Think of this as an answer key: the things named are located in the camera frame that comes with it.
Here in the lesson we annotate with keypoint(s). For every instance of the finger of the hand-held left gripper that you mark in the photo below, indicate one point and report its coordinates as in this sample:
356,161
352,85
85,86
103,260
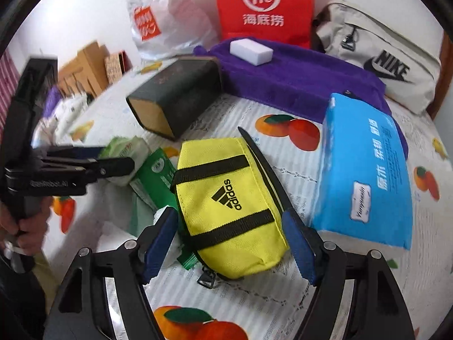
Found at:
88,151
113,168

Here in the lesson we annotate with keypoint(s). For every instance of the beige waist bag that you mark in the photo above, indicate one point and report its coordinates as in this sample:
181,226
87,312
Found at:
357,53

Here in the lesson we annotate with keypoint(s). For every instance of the large cardboard box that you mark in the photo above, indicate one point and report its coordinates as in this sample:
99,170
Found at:
92,65

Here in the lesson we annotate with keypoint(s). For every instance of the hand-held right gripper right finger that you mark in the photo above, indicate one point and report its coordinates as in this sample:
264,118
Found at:
300,246

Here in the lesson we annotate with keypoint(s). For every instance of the dark rectangular box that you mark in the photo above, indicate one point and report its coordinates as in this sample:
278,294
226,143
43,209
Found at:
184,88

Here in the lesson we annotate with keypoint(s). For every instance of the small purple cloth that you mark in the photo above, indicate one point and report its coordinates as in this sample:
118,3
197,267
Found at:
53,99

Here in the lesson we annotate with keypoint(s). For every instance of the person's left hand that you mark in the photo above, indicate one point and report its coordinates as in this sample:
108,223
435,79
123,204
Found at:
33,230

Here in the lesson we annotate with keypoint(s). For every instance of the light green tissue pack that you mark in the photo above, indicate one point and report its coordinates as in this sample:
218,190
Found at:
136,148

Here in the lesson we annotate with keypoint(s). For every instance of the white plastic bag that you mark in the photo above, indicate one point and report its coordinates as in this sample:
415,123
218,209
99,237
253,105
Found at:
166,14

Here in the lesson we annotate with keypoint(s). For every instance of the purple towel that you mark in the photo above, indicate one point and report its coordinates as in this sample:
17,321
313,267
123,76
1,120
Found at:
300,78

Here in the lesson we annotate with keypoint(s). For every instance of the white crumpled bag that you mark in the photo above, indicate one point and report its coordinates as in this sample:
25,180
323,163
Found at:
69,113

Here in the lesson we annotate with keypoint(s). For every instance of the striped pink cloth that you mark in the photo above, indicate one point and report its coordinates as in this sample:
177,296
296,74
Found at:
9,81

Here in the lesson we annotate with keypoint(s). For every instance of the yellow zip pouch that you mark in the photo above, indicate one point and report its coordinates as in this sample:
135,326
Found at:
219,163

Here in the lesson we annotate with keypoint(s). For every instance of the fruit print bed sheet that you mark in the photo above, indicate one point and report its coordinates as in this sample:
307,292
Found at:
247,308

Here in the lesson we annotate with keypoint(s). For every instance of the brown patterned box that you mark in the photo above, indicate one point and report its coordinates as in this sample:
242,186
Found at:
116,67

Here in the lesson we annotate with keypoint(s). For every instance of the small cardboard box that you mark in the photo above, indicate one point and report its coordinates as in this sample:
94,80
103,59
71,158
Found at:
69,74

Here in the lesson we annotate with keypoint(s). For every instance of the blue tissue pack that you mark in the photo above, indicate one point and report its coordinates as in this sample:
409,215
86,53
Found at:
354,148

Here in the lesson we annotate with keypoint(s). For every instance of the green plastic packet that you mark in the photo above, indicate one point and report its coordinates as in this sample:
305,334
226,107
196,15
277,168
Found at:
155,173

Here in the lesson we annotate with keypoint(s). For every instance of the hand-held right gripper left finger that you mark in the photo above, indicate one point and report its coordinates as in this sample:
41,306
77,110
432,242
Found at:
161,246

